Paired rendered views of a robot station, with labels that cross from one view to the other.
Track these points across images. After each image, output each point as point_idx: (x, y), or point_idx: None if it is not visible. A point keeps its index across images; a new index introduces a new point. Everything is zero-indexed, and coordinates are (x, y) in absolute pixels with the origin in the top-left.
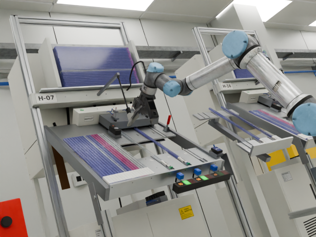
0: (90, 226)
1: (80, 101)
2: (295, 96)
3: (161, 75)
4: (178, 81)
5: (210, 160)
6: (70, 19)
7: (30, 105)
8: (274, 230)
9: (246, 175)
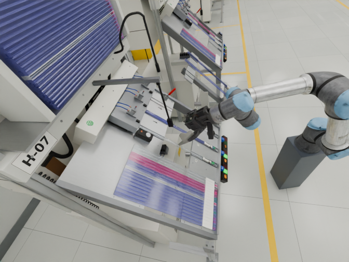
0: (160, 225)
1: (81, 110)
2: (346, 141)
3: (251, 112)
4: None
5: (214, 129)
6: None
7: (7, 178)
8: None
9: None
